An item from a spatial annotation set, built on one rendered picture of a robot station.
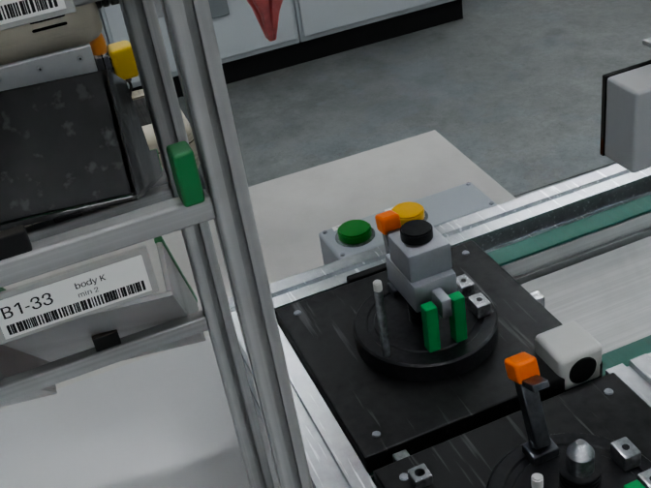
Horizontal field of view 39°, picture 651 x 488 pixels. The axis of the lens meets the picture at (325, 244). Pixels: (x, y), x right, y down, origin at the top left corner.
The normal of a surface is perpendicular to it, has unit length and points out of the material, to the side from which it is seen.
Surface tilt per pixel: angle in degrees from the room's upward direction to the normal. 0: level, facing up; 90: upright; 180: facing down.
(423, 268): 90
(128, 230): 90
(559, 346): 0
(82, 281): 90
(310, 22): 90
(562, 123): 0
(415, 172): 0
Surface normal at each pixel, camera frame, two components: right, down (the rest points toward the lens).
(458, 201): -0.14, -0.83
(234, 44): 0.35, 0.48
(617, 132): -0.92, 0.31
